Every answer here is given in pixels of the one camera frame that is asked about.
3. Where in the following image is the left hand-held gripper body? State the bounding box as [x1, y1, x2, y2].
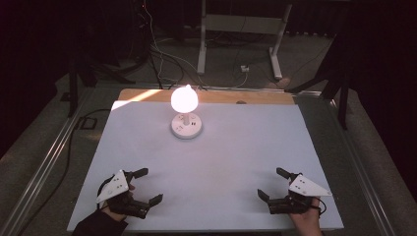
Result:
[95, 169, 151, 220]

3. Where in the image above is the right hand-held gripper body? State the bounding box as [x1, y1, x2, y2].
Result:
[268, 174, 333, 215]

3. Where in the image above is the white round table lamp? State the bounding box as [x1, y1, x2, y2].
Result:
[169, 84, 204, 140]

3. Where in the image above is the person's left hand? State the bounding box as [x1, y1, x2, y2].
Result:
[99, 183, 136, 223]

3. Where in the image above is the person's right hand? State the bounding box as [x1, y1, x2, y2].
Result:
[289, 196, 325, 236]

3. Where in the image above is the black square floor plate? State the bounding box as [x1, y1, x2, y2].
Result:
[78, 117, 98, 130]

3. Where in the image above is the black tripod stand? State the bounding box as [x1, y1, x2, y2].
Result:
[66, 42, 136, 118]
[284, 32, 350, 131]

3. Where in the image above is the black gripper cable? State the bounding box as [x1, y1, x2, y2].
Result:
[314, 197, 328, 216]

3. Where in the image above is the black floor cable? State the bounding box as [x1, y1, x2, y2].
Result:
[18, 108, 112, 232]

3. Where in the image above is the aluminium rail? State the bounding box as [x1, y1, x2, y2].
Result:
[0, 88, 96, 236]
[328, 97, 397, 236]

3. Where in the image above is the bundle of black cables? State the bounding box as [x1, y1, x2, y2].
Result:
[144, 42, 206, 90]

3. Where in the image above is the white cable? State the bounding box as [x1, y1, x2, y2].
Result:
[143, 0, 250, 90]

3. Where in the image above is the white metal stand frame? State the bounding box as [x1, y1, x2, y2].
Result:
[196, 0, 293, 81]

